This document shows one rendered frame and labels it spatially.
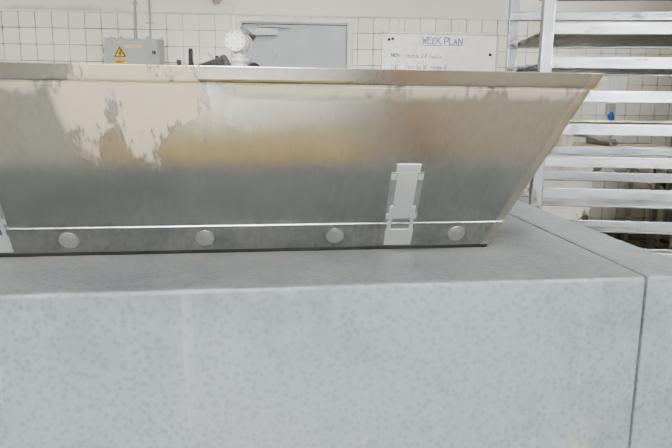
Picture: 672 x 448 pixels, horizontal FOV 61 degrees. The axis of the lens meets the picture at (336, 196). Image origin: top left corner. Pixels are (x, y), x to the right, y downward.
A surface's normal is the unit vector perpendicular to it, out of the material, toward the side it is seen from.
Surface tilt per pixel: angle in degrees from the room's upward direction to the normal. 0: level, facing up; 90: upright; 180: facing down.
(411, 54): 90
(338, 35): 90
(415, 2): 90
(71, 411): 90
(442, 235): 115
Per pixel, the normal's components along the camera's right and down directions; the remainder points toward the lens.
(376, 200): 0.11, 0.56
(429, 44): 0.05, 0.16
